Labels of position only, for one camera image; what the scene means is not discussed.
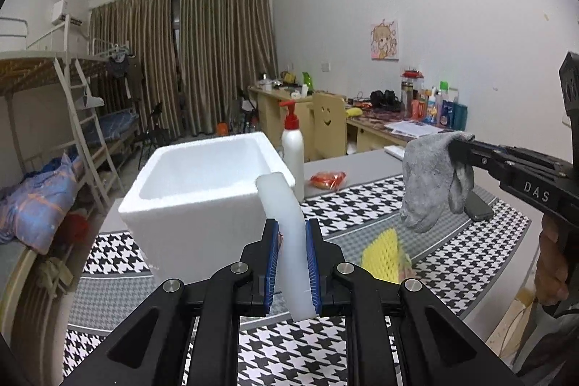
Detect grey sock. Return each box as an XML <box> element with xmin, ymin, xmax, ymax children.
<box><xmin>400</xmin><ymin>131</ymin><xmax>474</xmax><ymax>233</ymax></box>

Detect yellow foam net sleeve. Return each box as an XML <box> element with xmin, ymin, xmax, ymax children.
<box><xmin>361</xmin><ymin>228</ymin><xmax>401</xmax><ymax>283</ymax></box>

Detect white foam tube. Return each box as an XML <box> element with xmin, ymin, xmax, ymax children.
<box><xmin>256</xmin><ymin>173</ymin><xmax>317</xmax><ymax>321</ymax></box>

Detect right hand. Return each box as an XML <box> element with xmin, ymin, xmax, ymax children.
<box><xmin>535</xmin><ymin>215</ymin><xmax>569</xmax><ymax>306</ymax></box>

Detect black smartphone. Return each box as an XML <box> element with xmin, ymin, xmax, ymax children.
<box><xmin>464</xmin><ymin>191</ymin><xmax>494</xmax><ymax>222</ymax></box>

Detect blue box on desk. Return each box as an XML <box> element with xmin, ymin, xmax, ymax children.
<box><xmin>440</xmin><ymin>101</ymin><xmax>468</xmax><ymax>131</ymax></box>

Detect houndstooth table mat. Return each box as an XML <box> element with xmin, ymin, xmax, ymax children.
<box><xmin>66</xmin><ymin>173</ymin><xmax>517</xmax><ymax>385</ymax></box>

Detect papers on desk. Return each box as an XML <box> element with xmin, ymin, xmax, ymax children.
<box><xmin>385</xmin><ymin>120</ymin><xmax>447</xmax><ymax>139</ymax></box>

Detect white remote control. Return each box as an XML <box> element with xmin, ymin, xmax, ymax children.
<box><xmin>384</xmin><ymin>145</ymin><xmax>405</xmax><ymax>161</ymax></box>

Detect black headphones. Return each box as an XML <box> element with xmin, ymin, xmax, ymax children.
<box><xmin>370</xmin><ymin>90</ymin><xmax>401</xmax><ymax>113</ymax></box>

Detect wooden desk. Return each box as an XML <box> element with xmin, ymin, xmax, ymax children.
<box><xmin>248</xmin><ymin>86</ymin><xmax>450</xmax><ymax>161</ymax></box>

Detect red bag under bed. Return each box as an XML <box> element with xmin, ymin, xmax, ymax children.
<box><xmin>55</xmin><ymin>213</ymin><xmax>89</xmax><ymax>245</ymax></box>

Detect white foam box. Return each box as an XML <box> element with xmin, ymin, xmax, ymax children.
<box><xmin>119</xmin><ymin>132</ymin><xmax>295</xmax><ymax>284</ymax></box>

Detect anime girl poster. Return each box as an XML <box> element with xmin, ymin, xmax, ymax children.
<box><xmin>370</xmin><ymin>21</ymin><xmax>400</xmax><ymax>61</ymax></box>

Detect red snack packet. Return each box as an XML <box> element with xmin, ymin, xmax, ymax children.
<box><xmin>308</xmin><ymin>171</ymin><xmax>346</xmax><ymax>191</ymax></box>

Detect wooden smiley chair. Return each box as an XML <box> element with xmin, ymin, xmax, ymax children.
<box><xmin>311</xmin><ymin>92</ymin><xmax>347</xmax><ymax>161</ymax></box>

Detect blue plaid quilt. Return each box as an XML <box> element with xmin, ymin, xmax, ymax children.
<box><xmin>1</xmin><ymin>153</ymin><xmax>77</xmax><ymax>255</ymax></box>

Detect white pump bottle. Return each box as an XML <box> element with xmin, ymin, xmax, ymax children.
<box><xmin>280</xmin><ymin>100</ymin><xmax>304</xmax><ymax>202</ymax></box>

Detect green spray bottle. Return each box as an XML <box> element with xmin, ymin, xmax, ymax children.
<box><xmin>302</xmin><ymin>72</ymin><xmax>313</xmax><ymax>94</ymax></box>

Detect black folding chair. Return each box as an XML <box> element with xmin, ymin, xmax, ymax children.
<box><xmin>135</xmin><ymin>102</ymin><xmax>170</xmax><ymax>169</ymax></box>

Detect orange container on floor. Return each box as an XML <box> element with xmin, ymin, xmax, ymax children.
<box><xmin>216</xmin><ymin>122</ymin><xmax>229</xmax><ymax>136</ymax></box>

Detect metal bunk bed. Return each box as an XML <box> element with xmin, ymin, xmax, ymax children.
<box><xmin>0</xmin><ymin>14</ymin><xmax>141</xmax><ymax>341</ymax></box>

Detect brown curtains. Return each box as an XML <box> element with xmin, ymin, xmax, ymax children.
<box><xmin>89</xmin><ymin>0</ymin><xmax>278</xmax><ymax>136</ymax></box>

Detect white air conditioner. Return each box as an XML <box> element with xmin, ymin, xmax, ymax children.
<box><xmin>51</xmin><ymin>0</ymin><xmax>84</xmax><ymax>26</ymax></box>

